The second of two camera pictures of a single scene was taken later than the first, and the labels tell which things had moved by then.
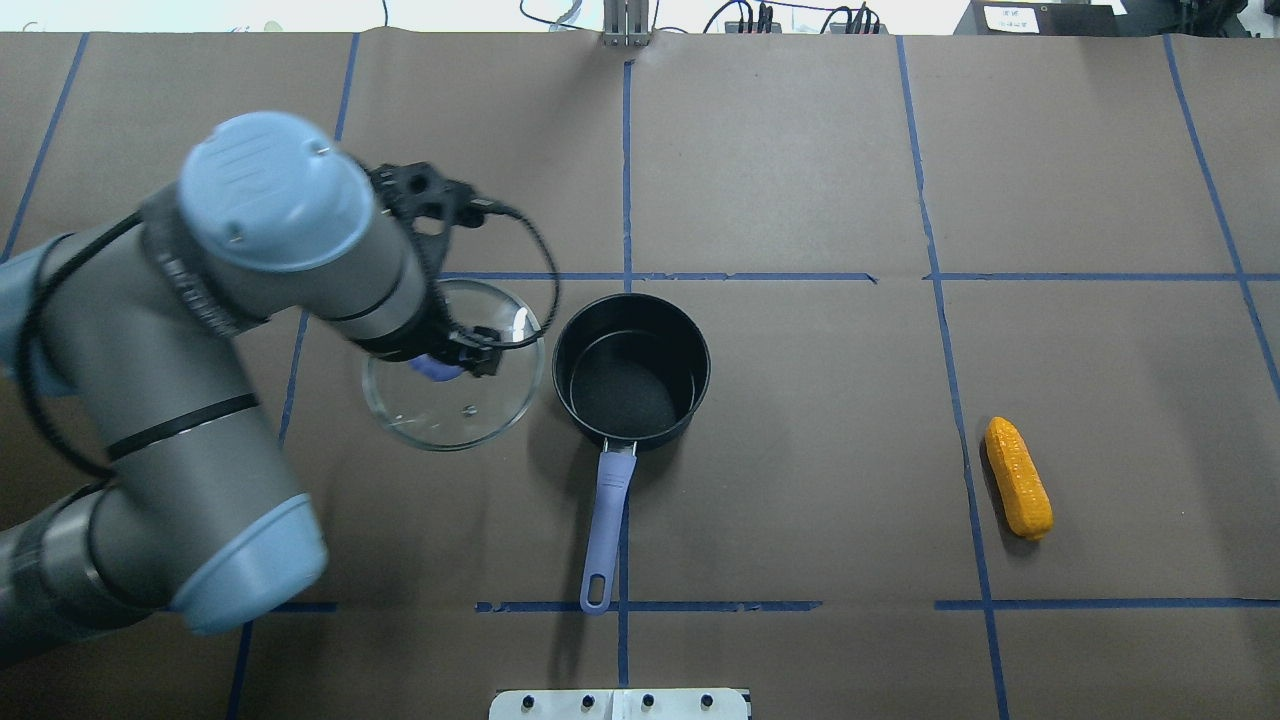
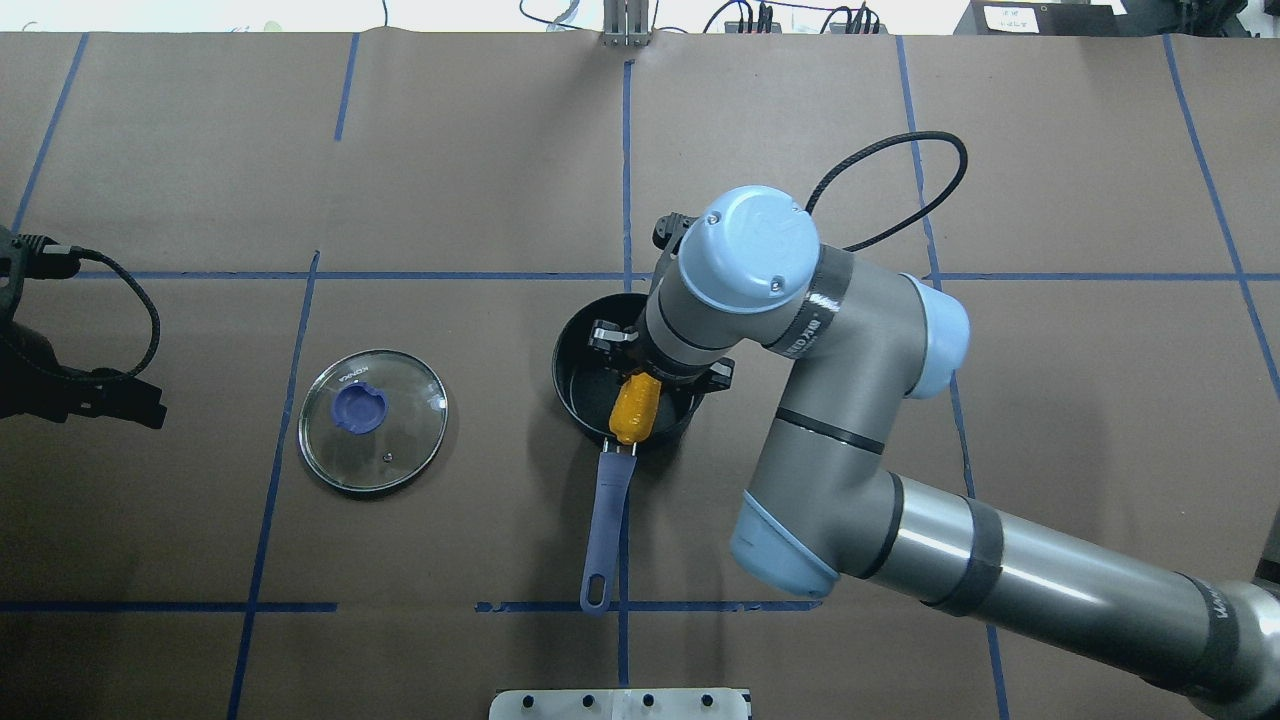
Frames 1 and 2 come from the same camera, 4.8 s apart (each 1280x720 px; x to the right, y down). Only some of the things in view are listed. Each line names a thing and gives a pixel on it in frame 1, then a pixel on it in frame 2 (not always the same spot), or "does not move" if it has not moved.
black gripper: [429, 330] → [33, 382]
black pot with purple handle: [629, 370] does not move
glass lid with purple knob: [422, 410] → [372, 420]
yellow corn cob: [1024, 494] → [633, 414]
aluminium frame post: [626, 23] does not move
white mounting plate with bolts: [618, 704] does not move
